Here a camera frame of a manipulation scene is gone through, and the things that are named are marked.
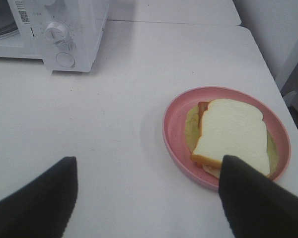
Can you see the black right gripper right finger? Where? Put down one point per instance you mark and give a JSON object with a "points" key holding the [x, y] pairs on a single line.
{"points": [[255, 206]]}

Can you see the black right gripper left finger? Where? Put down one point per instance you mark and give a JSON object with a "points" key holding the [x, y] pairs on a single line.
{"points": [[43, 207]]}

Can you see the white bread sandwich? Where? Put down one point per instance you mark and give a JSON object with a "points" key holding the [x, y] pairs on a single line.
{"points": [[229, 127]]}

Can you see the pink round plate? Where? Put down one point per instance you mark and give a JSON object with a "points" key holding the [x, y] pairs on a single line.
{"points": [[174, 126]]}

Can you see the round white door-release button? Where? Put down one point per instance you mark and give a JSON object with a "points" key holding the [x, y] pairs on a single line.
{"points": [[65, 60]]}

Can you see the white timer knob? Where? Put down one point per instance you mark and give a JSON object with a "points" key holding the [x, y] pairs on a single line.
{"points": [[57, 33]]}

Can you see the white microwave oven body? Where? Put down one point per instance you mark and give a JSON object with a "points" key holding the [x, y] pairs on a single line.
{"points": [[85, 20]]}

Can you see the glass microwave turntable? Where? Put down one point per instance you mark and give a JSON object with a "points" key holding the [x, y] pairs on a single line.
{"points": [[7, 22]]}

